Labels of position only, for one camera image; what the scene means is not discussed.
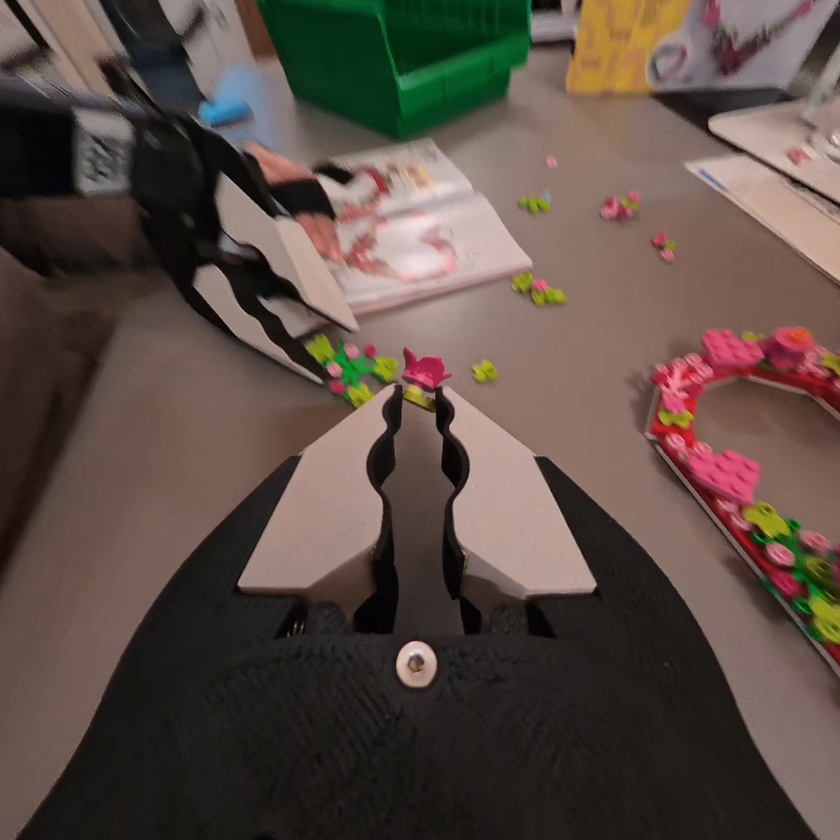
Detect blue object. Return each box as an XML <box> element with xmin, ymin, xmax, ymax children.
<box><xmin>199</xmin><ymin>64</ymin><xmax>256</xmax><ymax>127</ymax></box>

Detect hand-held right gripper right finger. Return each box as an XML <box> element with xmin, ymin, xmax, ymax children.
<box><xmin>435</xmin><ymin>386</ymin><xmax>598</xmax><ymax>635</ymax></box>

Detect white paper sheet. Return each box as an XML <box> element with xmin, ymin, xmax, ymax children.
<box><xmin>684</xmin><ymin>154</ymin><xmax>840</xmax><ymax>287</ymax></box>

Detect lego instruction booklet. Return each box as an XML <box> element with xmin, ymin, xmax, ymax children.
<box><xmin>314</xmin><ymin>138</ymin><xmax>534</xmax><ymax>314</ymax></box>

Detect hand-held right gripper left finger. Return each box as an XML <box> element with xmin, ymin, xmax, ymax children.
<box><xmin>236</xmin><ymin>385</ymin><xmax>404</xmax><ymax>635</ymax></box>

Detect white tray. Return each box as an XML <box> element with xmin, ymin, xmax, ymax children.
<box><xmin>707</xmin><ymin>98</ymin><xmax>840</xmax><ymax>206</ymax></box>

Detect pink lego flower cluster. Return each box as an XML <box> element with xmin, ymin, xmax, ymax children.
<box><xmin>599</xmin><ymin>189</ymin><xmax>643</xmax><ymax>222</ymax></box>

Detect lego set box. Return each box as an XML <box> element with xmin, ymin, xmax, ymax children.
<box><xmin>566</xmin><ymin>0</ymin><xmax>840</xmax><ymax>97</ymax></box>

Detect magenta lego rose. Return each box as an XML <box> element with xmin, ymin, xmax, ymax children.
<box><xmin>400</xmin><ymin>346</ymin><xmax>454</xmax><ymax>412</ymax></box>

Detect green lego stem with flowers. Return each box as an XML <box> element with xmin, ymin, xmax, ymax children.
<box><xmin>307</xmin><ymin>335</ymin><xmax>399</xmax><ymax>409</ymax></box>

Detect green plastic bin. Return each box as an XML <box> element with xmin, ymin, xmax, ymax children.
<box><xmin>255</xmin><ymin>0</ymin><xmax>532</xmax><ymax>140</ymax></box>

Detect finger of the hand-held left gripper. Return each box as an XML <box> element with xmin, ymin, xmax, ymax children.
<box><xmin>215</xmin><ymin>172</ymin><xmax>360</xmax><ymax>333</ymax></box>
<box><xmin>192</xmin><ymin>262</ymin><xmax>328</xmax><ymax>386</ymax></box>

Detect red lego heart frame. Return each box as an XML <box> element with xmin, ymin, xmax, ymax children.
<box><xmin>645</xmin><ymin>326</ymin><xmax>840</xmax><ymax>678</ymax></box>

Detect person's left hand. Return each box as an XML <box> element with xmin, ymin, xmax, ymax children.
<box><xmin>244</xmin><ymin>141</ymin><xmax>347</xmax><ymax>265</ymax></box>

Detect lime leaves with pink flower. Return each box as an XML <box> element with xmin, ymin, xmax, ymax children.
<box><xmin>511</xmin><ymin>271</ymin><xmax>568</xmax><ymax>307</ymax></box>

